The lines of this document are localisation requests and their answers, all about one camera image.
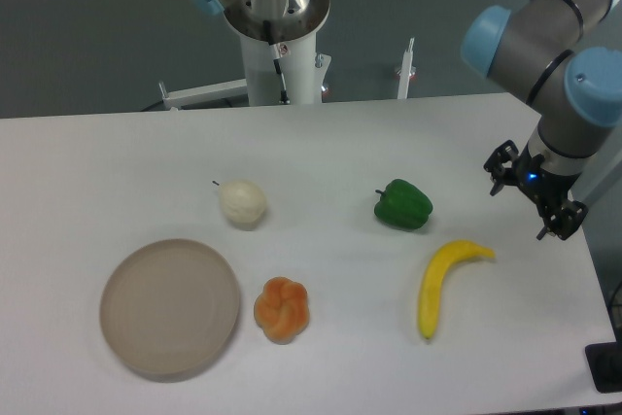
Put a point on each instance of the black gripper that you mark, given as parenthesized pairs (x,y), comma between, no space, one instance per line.
(548,192)

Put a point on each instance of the yellow banana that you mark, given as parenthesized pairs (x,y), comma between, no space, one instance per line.
(443,260)

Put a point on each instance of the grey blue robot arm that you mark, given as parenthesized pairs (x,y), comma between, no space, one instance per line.
(528,53)

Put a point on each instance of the green bell pepper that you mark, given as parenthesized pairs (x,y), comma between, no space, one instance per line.
(402,205)

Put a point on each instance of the black device at edge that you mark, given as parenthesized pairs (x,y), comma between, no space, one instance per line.
(604,360)

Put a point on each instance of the orange knotted bread roll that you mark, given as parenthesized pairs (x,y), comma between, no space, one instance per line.
(282,310)

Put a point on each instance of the white pear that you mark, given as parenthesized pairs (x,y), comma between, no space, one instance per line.
(242,202)

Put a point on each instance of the beige round plate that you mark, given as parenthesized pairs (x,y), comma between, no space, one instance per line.
(169,309)

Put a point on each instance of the white right frame post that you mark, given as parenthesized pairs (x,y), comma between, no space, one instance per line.
(406,71)

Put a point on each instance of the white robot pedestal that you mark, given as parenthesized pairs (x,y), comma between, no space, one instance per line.
(278,40)

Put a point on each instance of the white left frame bracket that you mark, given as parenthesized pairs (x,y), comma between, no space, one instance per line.
(202,94)

